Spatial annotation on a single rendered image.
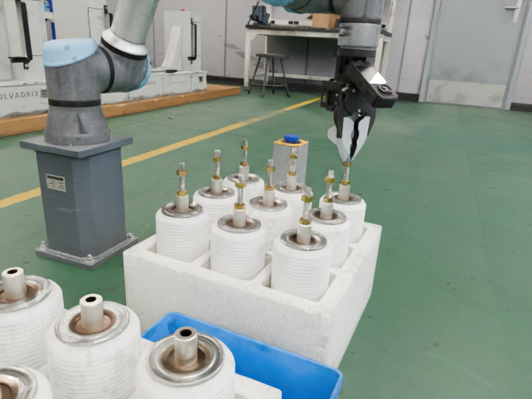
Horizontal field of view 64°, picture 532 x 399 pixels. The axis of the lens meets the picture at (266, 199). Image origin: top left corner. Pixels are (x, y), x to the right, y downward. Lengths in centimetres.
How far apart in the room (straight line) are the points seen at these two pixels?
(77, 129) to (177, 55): 329
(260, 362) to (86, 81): 73
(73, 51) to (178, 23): 337
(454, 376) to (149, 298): 57
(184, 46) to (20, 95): 196
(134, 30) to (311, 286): 75
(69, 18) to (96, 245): 245
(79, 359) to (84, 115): 70
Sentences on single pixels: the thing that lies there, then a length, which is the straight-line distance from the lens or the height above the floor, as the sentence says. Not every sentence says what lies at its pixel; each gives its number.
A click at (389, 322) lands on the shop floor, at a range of 98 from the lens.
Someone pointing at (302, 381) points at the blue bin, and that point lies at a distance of 68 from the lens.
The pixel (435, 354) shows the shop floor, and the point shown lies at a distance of 93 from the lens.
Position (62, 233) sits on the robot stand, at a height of 8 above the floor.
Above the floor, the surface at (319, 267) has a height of 23.
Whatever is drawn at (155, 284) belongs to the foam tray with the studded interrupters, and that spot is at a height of 13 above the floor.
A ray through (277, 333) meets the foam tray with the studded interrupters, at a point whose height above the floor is 12.
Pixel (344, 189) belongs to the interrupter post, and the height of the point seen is 27.
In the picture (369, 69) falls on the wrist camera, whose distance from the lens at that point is 83.
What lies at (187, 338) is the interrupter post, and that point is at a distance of 42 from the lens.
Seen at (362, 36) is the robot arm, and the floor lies 57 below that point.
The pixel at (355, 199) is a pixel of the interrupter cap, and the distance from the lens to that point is 90.
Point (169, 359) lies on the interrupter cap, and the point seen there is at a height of 25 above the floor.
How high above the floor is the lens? 54
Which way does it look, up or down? 20 degrees down
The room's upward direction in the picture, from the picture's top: 3 degrees clockwise
